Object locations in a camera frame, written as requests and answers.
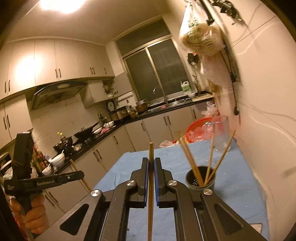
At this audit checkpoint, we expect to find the wooden chopstick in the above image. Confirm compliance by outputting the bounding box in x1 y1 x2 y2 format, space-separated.
204 123 215 185
179 138 202 187
181 136 205 187
147 142 154 241
70 159 92 192
205 130 236 185

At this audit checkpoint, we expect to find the dark kitchen window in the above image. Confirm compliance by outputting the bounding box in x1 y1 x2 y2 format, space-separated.
115 20 189 102

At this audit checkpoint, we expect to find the left hand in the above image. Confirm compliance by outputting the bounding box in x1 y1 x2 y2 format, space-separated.
10 193 49 235

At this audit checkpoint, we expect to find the small white bowl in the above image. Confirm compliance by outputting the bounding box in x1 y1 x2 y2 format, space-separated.
42 165 52 176

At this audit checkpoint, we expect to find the black utensil holder cup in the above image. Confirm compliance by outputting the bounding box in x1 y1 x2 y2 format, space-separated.
185 165 217 191

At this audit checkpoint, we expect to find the white ceramic bowl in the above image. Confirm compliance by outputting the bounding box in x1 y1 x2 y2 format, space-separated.
49 153 65 167

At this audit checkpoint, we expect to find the blue towel mat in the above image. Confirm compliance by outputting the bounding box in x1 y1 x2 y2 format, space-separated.
93 138 271 241

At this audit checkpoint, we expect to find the yellow cap oil bottle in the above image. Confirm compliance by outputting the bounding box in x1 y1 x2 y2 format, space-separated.
57 132 67 143

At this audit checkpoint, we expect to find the black phone on table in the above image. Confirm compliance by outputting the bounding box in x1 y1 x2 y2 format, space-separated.
249 223 263 234

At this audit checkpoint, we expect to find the black wok pan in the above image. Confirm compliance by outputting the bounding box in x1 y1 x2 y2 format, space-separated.
74 122 99 139

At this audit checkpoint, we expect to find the clear glass mug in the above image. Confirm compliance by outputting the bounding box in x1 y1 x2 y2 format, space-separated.
203 115 230 153

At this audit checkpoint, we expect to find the red plastic basket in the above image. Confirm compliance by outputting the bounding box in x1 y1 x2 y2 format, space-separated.
185 117 212 143

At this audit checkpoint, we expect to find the black range hood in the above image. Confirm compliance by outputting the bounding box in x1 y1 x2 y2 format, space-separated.
30 81 87 110

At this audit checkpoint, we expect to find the chrome sink faucet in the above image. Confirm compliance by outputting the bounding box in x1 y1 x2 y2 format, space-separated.
152 86 169 105

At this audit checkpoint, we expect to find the wooden cutting board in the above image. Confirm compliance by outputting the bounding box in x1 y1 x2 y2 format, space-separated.
191 93 213 102

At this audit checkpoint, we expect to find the brown cooking pot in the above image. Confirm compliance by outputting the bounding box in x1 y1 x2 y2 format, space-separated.
136 99 148 114

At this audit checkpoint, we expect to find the green detergent jug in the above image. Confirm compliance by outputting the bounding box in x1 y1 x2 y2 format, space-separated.
180 81 192 93

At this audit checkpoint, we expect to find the white plastic bag with food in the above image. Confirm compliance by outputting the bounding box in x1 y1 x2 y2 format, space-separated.
179 1 225 56

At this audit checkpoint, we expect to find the black power cable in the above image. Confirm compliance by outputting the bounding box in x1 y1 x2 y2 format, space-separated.
219 49 240 116

